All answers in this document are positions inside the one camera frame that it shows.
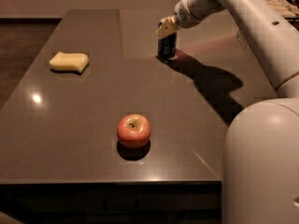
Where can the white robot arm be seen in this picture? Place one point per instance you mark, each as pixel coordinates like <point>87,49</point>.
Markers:
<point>261,151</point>

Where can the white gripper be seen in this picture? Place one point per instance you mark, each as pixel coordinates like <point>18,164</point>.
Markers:
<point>184,16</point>

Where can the dark drawer handle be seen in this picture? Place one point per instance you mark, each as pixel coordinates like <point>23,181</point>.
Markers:
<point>120,205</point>

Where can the black wire basket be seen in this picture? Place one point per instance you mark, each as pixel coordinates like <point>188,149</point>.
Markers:
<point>293,20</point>

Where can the yellow sponge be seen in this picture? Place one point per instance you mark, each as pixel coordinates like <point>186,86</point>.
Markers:
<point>69,62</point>

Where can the cream packets in basket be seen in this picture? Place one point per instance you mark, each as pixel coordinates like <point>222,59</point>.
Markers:
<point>284,8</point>

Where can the red apple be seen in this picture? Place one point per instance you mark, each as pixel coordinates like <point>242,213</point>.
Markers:
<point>133,131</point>

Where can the blue pepsi can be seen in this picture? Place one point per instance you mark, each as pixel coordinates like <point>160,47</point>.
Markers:
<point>167,47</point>

